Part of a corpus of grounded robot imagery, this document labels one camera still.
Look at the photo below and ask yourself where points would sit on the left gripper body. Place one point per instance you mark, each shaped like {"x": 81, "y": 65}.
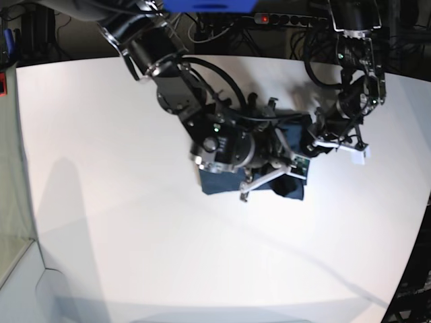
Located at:
{"x": 336, "y": 131}

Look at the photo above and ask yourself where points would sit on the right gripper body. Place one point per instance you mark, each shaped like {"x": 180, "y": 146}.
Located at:
{"x": 274, "y": 159}

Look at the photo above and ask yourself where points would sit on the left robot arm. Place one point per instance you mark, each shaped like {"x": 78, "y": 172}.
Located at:
{"x": 353, "y": 25}

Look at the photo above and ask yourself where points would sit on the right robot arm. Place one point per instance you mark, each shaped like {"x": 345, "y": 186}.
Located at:
{"x": 236, "y": 143}

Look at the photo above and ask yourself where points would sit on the black power strip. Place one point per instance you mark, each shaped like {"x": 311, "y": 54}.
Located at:
{"x": 287, "y": 20}

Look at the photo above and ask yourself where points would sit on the blue box at top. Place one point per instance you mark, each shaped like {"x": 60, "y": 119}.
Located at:
{"x": 210, "y": 6}

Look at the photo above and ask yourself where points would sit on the red clamp at table edge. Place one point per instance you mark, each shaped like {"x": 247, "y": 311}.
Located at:
{"x": 3, "y": 84}

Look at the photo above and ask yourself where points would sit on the blue object at left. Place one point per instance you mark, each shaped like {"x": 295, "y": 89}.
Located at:
{"x": 10, "y": 42}

